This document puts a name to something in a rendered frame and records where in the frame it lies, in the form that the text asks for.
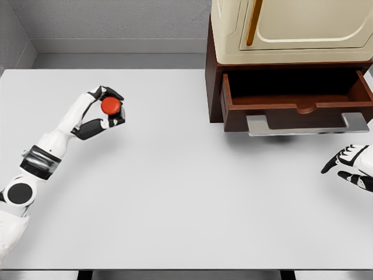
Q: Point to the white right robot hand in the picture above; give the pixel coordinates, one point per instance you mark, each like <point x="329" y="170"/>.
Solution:
<point x="354" y="163"/>

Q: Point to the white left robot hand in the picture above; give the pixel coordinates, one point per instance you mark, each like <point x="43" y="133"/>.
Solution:
<point x="76" y="110"/>

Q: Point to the red round switch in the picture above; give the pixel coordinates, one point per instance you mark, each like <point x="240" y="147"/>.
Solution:
<point x="111" y="105"/>

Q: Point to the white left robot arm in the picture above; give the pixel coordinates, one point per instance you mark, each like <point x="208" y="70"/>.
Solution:
<point x="38" y="163"/>

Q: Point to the brown wooden drawer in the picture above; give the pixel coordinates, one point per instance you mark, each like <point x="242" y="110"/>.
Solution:
<point x="294" y="108"/>

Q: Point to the brown wooden cabinet frame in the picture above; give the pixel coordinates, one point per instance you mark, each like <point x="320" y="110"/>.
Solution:
<point x="214" y="87"/>

